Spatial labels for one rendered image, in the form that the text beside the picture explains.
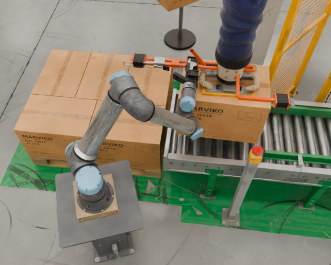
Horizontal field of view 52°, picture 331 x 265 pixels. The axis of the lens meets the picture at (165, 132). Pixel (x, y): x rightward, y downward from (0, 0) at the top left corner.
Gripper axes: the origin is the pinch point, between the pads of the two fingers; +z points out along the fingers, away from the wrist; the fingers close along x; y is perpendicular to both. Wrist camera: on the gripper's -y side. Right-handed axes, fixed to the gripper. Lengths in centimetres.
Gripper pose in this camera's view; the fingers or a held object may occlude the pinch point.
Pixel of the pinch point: (188, 63)
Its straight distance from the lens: 224.8
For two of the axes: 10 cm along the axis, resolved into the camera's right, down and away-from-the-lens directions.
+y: 9.9, 1.0, -0.7
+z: 1.2, -8.0, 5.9
